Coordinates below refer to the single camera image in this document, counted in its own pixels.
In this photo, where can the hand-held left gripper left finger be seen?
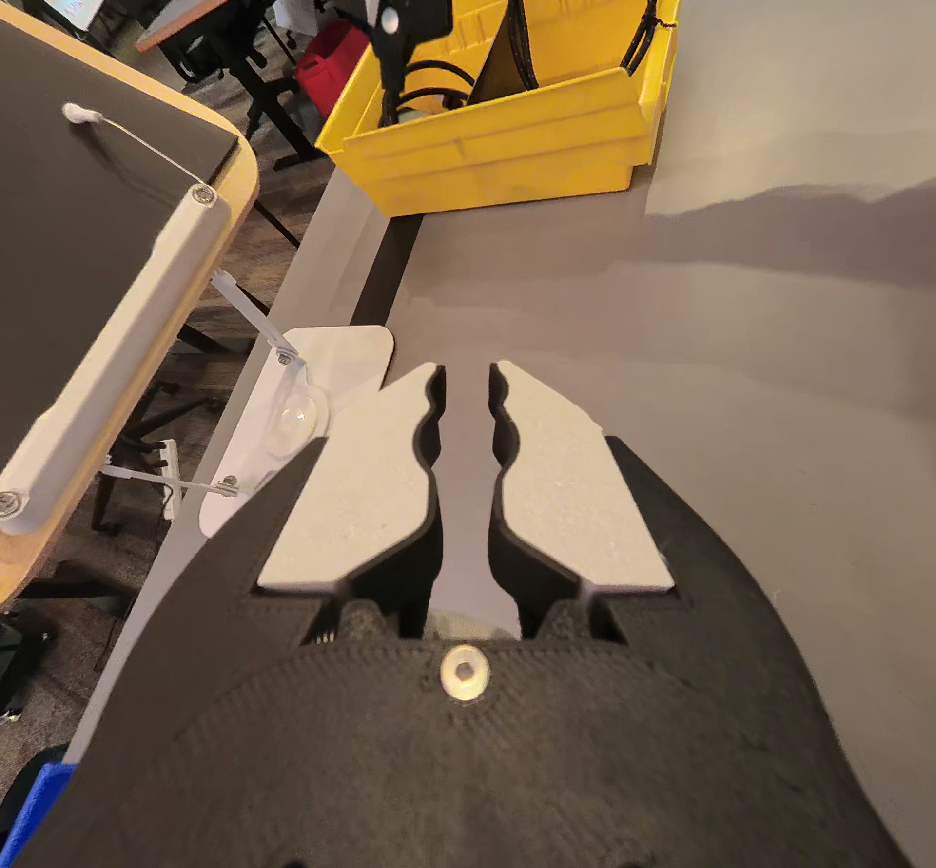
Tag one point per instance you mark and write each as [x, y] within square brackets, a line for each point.
[351, 502]

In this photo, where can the white power strip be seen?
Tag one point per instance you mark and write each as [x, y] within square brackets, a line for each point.
[170, 480]

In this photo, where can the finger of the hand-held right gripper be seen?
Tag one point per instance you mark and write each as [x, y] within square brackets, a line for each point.
[393, 78]

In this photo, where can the yellow plastic bin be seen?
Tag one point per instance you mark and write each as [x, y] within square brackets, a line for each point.
[512, 151]

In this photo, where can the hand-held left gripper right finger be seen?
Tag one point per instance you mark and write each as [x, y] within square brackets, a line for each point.
[578, 502]

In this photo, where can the red fabric bin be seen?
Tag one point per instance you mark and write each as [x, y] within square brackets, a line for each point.
[329, 71]

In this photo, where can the white tablet stand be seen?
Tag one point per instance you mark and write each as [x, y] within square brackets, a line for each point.
[110, 385]

